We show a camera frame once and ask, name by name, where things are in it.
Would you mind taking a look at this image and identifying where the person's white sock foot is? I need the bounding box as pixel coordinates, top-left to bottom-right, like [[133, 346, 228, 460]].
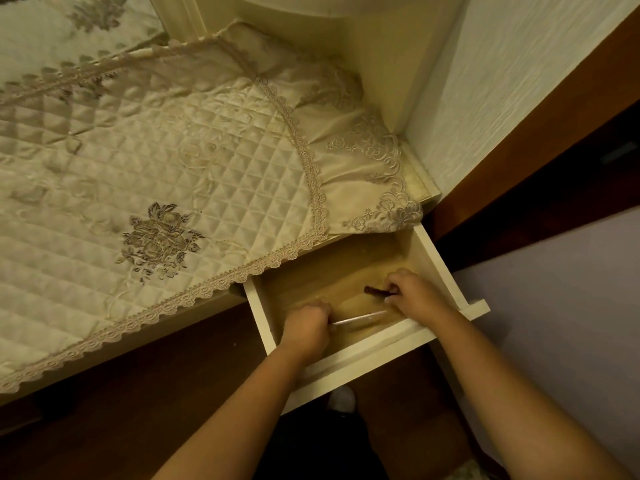
[[327, 385, 357, 414]]

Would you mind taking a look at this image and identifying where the person's right hand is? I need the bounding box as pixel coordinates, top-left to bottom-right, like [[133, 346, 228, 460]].
[[383, 268, 452, 327]]

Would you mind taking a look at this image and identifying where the cream dressing table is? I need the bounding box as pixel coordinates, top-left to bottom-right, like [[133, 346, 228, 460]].
[[0, 0, 471, 410]]

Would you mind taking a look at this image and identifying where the beige quilted lace table cover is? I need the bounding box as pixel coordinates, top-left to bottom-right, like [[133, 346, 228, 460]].
[[0, 21, 425, 395]]

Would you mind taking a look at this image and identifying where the person's right forearm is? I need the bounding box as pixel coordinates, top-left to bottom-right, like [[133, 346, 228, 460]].
[[422, 307, 635, 480]]

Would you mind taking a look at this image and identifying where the cream wooden drawer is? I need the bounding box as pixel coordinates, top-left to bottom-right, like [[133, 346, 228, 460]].
[[243, 224, 492, 415]]

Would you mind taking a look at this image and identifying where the person's left forearm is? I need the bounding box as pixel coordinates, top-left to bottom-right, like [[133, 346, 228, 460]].
[[152, 345, 321, 480]]

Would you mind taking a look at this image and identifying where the clear thin stick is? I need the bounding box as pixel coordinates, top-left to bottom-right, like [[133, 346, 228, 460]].
[[329, 310, 389, 326]]

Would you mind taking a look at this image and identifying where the person's left hand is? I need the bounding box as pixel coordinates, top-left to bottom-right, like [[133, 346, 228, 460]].
[[278, 302, 333, 364]]

